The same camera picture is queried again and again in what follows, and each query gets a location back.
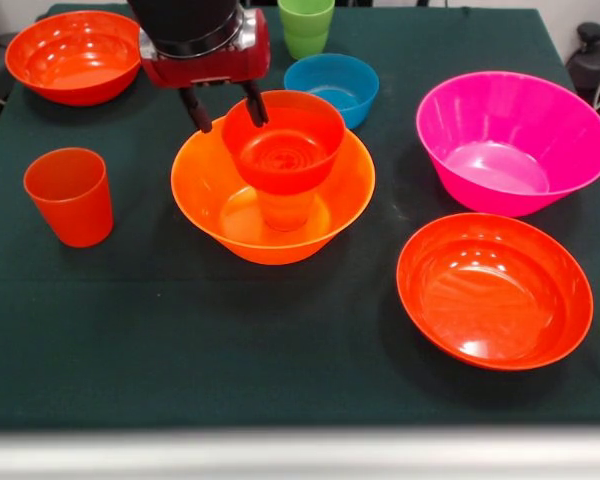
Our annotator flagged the small red bowl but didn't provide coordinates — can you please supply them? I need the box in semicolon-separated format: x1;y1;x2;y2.
221;89;347;197

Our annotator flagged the black round device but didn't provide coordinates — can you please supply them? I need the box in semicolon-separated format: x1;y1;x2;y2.
564;22;600;109

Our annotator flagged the large red bowl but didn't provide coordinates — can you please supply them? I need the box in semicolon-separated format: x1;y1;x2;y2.
4;10;145;107
396;212;595;372

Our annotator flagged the orange cup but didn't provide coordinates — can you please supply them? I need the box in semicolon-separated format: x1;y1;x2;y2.
257;187;316;233

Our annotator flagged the large orange bowl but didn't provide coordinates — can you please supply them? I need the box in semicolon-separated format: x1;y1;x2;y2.
170;115;377;266

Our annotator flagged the dark green table cloth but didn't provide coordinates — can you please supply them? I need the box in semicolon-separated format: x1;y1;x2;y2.
0;3;600;431

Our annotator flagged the red cup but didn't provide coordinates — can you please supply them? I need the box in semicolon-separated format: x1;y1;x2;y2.
23;147;115;249

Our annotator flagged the green cup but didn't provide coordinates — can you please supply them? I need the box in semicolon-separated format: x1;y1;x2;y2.
277;0;336;61

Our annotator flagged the blue bowl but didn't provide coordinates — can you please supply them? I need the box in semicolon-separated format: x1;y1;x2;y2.
283;53;380;130

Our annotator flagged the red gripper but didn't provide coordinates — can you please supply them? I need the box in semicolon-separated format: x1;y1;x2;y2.
139;9;271;134

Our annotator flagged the large pink bowl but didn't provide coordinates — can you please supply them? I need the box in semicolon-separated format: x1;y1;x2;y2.
415;71;600;218

